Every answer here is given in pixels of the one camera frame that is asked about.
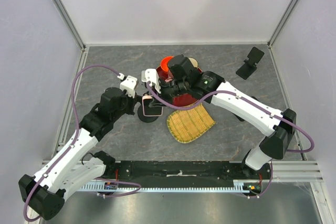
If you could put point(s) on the black folding phone stand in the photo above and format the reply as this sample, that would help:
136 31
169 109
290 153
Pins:
250 64

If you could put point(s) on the grey slotted cable duct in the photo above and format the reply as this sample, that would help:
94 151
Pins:
98 186

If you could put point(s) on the orange bowl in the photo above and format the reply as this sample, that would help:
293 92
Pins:
164 63

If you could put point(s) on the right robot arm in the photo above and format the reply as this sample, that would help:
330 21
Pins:
278 127

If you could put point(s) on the aluminium frame rail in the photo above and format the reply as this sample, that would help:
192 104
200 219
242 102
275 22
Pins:
296 171

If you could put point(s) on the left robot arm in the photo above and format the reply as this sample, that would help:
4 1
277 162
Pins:
47 191

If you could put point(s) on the cream cup with dark rim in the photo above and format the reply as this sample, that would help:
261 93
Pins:
194 62

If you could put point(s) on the woven bamboo mat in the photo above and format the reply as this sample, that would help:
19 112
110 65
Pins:
187 126

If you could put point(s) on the pink-cased smartphone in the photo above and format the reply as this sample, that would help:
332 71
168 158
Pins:
151 107

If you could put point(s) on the round red tray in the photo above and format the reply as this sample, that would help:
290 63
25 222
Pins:
183 100

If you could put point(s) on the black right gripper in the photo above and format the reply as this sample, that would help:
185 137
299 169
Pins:
161 94

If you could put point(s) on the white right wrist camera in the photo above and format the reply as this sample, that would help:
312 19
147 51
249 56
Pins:
151 79

